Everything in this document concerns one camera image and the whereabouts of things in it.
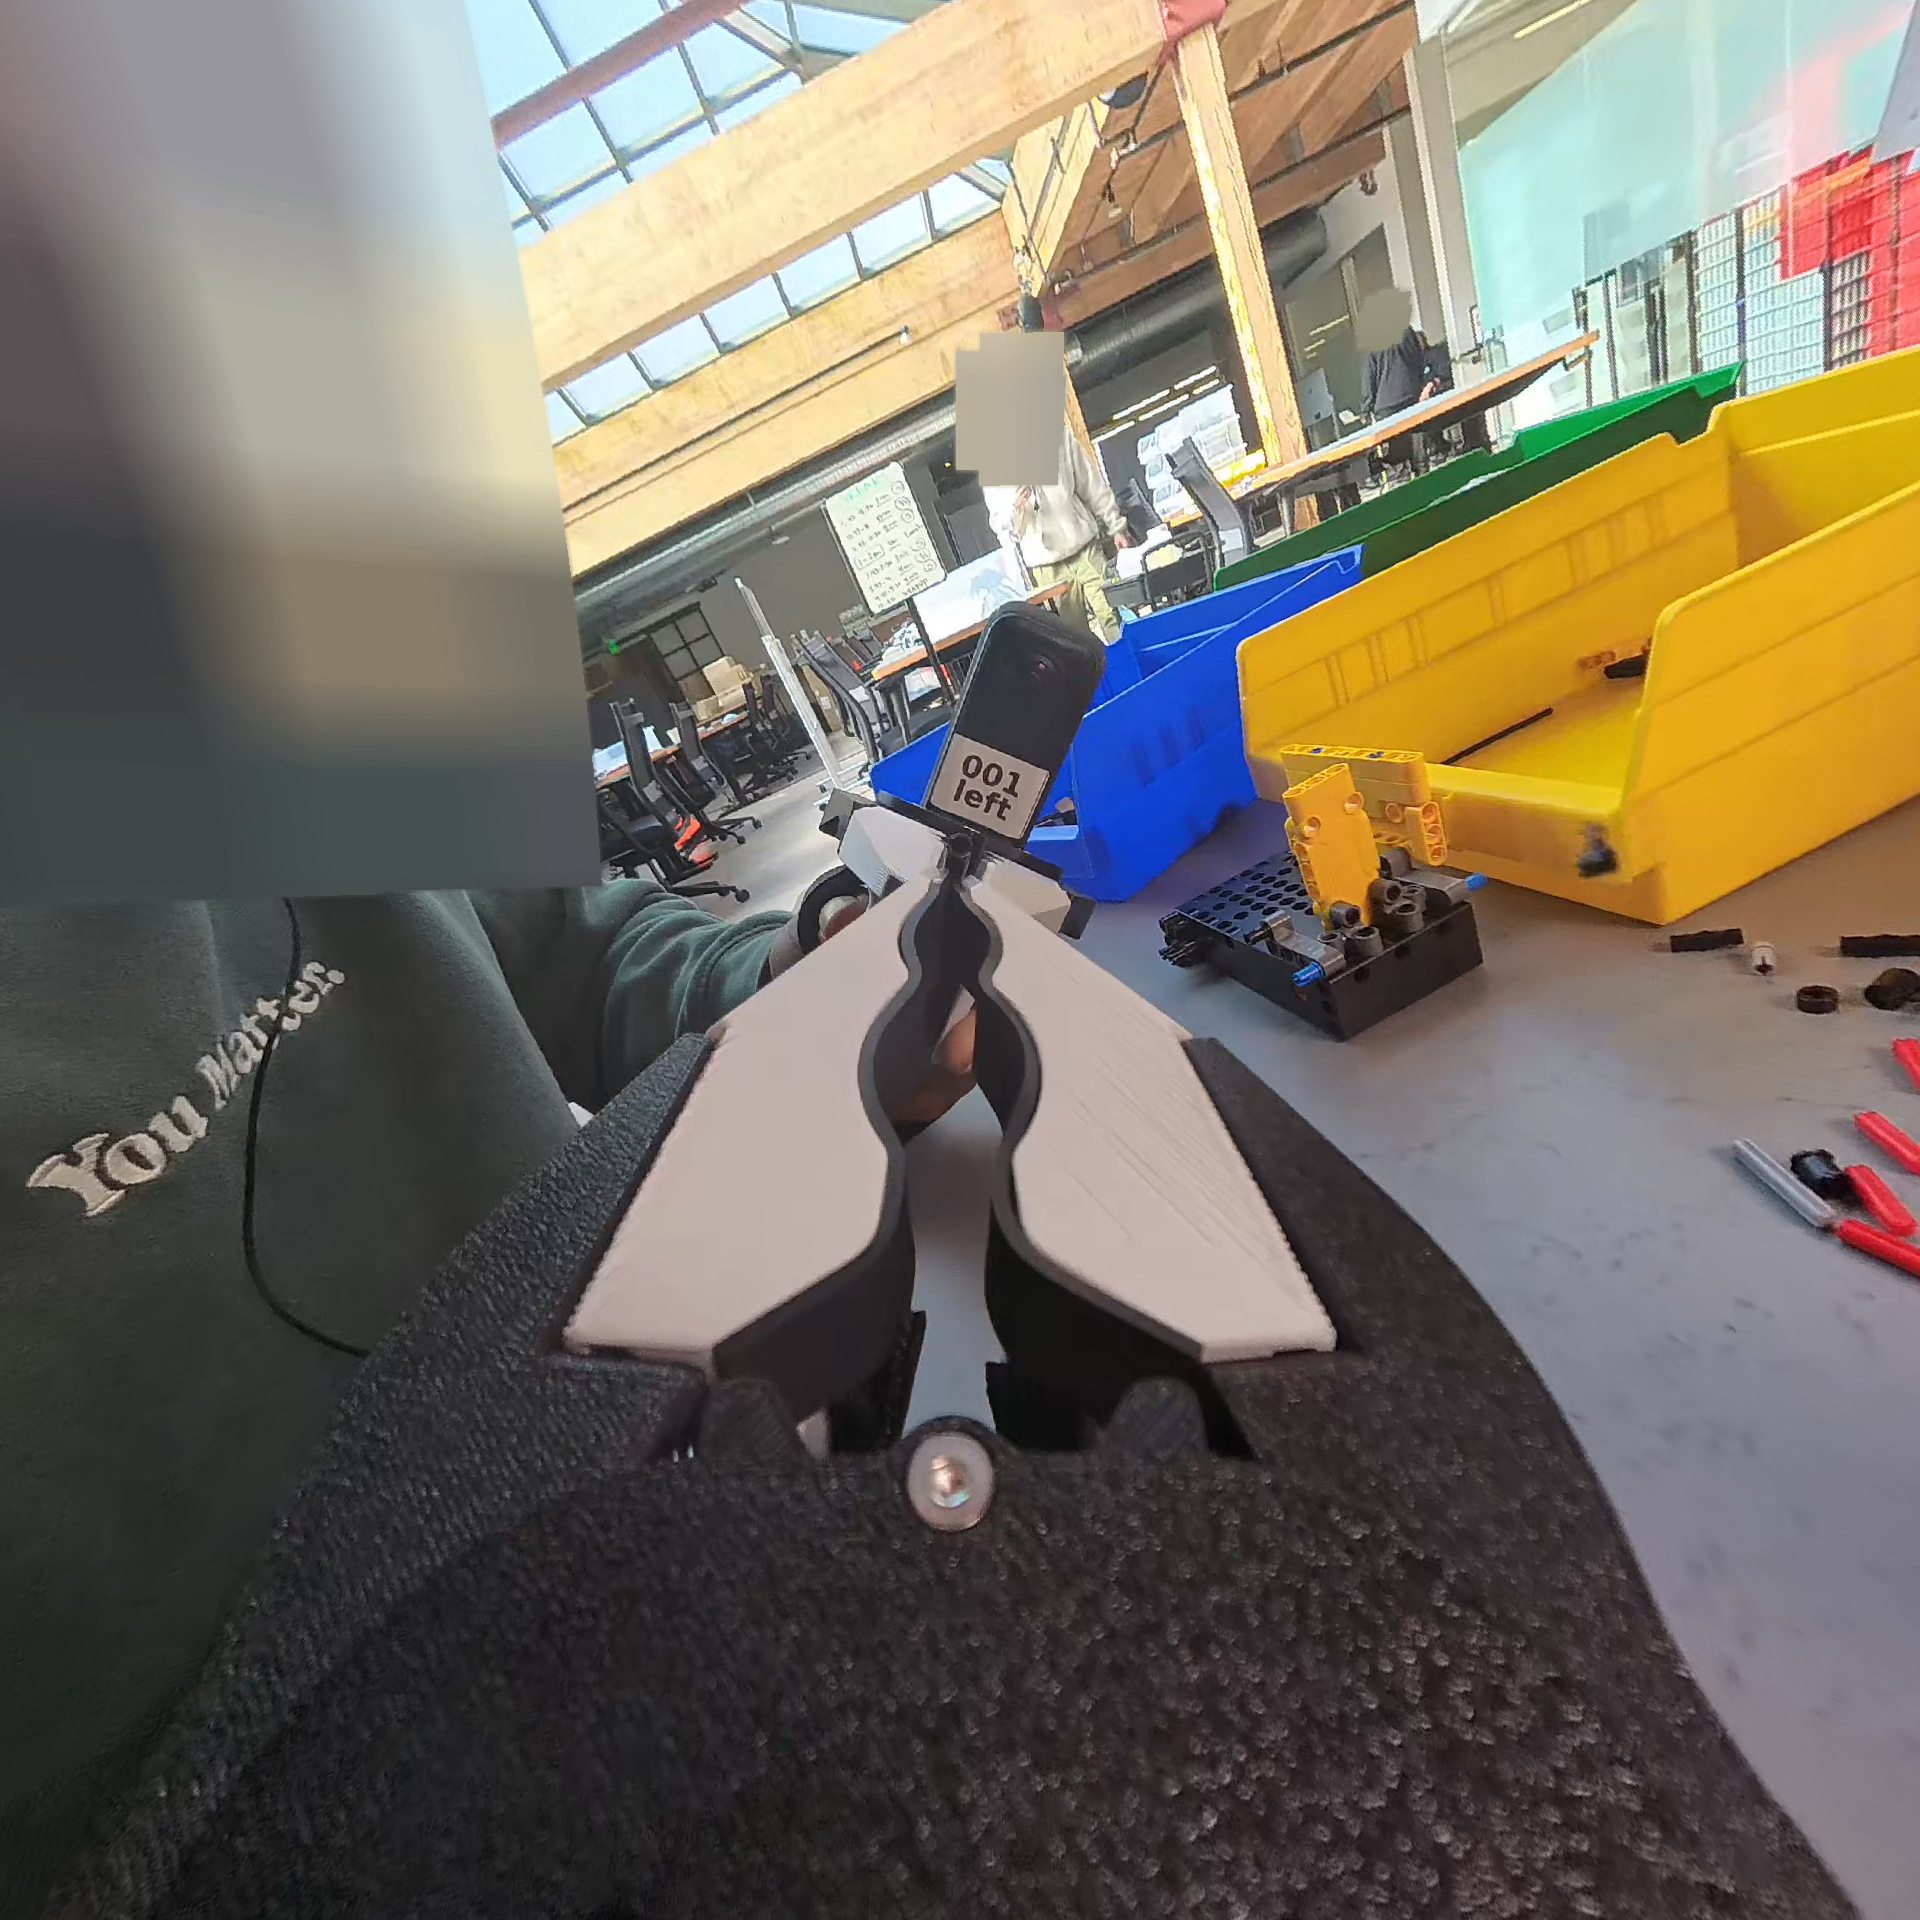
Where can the person's left forearm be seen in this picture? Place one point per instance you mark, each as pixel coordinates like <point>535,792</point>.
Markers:
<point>674,975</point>

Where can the yellow plastic bin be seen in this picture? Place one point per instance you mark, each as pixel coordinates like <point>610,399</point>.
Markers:
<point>1723,809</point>

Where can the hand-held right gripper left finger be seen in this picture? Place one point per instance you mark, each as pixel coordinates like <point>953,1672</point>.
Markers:
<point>751,1200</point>

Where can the small black lego connector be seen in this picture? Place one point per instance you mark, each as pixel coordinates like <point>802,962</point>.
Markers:
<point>960,858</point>

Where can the red and blue storage rack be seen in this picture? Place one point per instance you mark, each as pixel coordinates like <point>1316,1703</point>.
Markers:
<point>1800,271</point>

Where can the green plastic bin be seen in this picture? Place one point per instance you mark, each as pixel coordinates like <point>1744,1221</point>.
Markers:
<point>1499,481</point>

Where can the person's left hand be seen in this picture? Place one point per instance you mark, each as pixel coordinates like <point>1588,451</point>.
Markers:
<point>944,1073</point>

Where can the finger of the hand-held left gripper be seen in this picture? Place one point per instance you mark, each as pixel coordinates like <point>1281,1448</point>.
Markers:
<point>873,858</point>
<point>1043,892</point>

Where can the blue plastic bin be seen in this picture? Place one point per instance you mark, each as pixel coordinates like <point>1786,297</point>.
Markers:
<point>1171,749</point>

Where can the long wooden work table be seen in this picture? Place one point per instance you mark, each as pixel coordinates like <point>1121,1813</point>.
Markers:
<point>1425,411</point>

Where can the black and yellow lego model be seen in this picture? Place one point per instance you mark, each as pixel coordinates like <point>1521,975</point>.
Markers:
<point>1335,944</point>

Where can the pile of small lego pieces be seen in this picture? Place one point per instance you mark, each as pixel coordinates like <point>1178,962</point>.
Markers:
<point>1860,1184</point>

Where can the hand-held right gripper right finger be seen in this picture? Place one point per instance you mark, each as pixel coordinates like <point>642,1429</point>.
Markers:
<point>1155,1200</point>

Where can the person's green sweatshirt torso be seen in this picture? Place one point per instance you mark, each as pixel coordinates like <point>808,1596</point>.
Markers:
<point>224,1349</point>

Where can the whiteboard with writing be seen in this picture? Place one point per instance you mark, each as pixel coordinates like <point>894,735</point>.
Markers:
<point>886,533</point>

